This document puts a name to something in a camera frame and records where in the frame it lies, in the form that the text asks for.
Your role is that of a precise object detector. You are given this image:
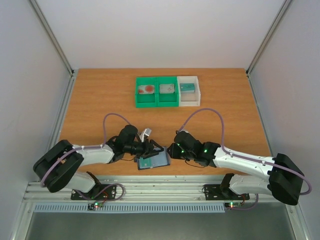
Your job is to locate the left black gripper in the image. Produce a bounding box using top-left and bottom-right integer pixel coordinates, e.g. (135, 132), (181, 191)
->
(124, 139), (164, 159)

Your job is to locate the blue leather card holder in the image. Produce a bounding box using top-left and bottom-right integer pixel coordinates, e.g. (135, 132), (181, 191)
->
(134, 146), (171, 170)

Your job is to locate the teal VIP card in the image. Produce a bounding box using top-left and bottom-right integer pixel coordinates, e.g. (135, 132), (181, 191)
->
(138, 158), (153, 170)
(179, 83), (196, 94)

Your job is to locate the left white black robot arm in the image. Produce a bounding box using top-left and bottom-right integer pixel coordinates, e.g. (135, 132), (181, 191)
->
(33, 124), (164, 200)

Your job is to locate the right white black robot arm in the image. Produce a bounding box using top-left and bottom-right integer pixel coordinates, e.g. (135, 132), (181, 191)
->
(167, 131), (304, 206)

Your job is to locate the card with red circles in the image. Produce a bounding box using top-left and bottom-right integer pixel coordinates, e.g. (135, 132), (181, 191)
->
(137, 84), (155, 95)

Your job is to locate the grey white card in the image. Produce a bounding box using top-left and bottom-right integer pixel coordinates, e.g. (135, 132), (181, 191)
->
(159, 83), (175, 94)

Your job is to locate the left green bin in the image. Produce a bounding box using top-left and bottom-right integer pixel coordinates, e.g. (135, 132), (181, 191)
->
(135, 76), (158, 108)

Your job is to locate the green bin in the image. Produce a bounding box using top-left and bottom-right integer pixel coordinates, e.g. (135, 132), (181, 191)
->
(156, 76), (179, 107)
(135, 76), (158, 108)

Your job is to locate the middle green bin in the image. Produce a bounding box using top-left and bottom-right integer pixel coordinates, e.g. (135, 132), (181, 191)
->
(156, 76), (179, 107)

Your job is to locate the white bin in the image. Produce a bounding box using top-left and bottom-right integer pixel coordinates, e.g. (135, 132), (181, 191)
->
(177, 76), (201, 107)

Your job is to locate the right controller board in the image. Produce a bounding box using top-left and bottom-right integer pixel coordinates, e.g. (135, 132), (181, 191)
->
(224, 201), (244, 209)

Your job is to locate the controller board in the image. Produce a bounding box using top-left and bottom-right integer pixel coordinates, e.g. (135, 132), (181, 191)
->
(224, 201), (244, 209)
(87, 202), (104, 211)

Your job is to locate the left controller board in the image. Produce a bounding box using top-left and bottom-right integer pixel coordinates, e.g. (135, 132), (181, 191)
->
(87, 202), (104, 211)

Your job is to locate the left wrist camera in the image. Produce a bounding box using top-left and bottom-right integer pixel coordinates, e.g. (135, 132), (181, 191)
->
(139, 128), (152, 142)

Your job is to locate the aluminium front rail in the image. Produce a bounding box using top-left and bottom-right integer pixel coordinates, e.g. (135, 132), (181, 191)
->
(22, 175), (277, 203)

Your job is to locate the grey slotted cable duct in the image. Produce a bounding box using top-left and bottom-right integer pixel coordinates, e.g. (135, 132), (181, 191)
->
(33, 202), (225, 214)

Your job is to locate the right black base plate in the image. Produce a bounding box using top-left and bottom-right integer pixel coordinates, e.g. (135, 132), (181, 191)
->
(202, 184), (250, 201)

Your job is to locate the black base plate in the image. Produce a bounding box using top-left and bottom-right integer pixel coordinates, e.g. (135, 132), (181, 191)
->
(202, 184), (250, 201)
(70, 184), (117, 201)

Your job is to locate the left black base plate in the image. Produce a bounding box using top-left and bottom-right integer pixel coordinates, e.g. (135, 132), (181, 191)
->
(70, 184), (117, 201)

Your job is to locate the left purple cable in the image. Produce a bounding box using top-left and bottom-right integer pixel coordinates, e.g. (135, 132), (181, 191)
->
(39, 113), (131, 188)

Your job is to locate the left aluminium frame post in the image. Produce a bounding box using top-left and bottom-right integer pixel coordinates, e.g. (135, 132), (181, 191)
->
(28, 0), (74, 77)

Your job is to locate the aluminium frame post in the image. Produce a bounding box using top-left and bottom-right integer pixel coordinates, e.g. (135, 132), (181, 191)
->
(28, 0), (74, 77)
(246, 0), (294, 78)

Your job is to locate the right aluminium frame post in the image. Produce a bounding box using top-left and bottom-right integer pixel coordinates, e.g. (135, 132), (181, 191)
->
(246, 0), (294, 78)

